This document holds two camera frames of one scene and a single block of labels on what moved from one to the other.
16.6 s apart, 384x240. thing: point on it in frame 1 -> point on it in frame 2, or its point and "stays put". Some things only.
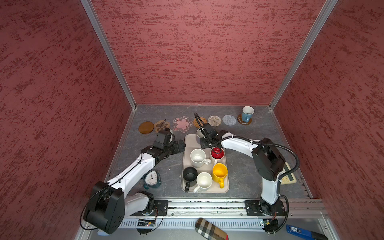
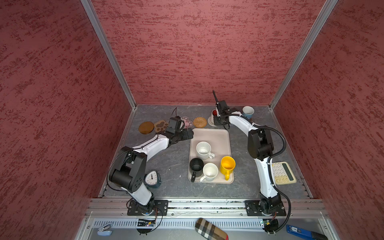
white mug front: x=204 y=180 -> x=210 y=171
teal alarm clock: x=151 y=180 stays put
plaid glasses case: x=209 y=230 stays put
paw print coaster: x=160 y=125 stays put
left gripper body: x=173 y=148 -> x=183 y=135
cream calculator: x=290 y=178 stays put
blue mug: x=247 y=113 stays put
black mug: x=189 y=175 -> x=196 y=166
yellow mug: x=219 y=172 -> x=228 y=164
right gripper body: x=206 y=142 -> x=219 y=120
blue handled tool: x=300 y=232 stays put
